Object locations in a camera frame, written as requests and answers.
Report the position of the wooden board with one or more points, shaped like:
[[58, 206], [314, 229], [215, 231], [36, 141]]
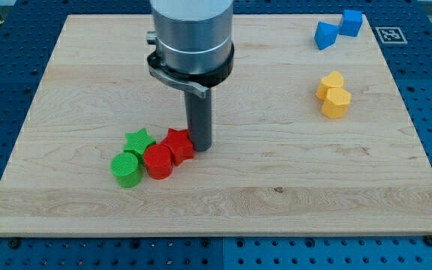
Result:
[[276, 167]]

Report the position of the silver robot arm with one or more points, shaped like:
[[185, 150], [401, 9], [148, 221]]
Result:
[[192, 36]]

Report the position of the yellow heart block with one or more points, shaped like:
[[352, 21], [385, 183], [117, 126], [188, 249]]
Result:
[[333, 80]]

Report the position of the black clamp with lever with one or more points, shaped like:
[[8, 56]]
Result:
[[195, 84]]

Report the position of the green star block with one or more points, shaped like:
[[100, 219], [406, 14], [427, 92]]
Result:
[[137, 143]]

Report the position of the red cylinder block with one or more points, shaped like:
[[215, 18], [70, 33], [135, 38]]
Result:
[[158, 161]]

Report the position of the blue cube block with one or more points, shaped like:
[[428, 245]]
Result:
[[351, 22]]

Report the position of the blue triangle block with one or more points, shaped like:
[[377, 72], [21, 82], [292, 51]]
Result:
[[325, 35]]

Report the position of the white fiducial marker tag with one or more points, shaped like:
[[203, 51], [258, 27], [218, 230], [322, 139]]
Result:
[[391, 35]]

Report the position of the red star block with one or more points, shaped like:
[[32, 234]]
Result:
[[179, 144]]

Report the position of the yellow hexagon block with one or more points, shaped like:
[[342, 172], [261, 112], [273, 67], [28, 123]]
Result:
[[336, 103]]

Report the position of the green cylinder block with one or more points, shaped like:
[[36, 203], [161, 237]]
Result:
[[126, 170]]

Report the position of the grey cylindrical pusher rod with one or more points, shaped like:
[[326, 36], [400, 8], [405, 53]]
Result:
[[199, 120]]

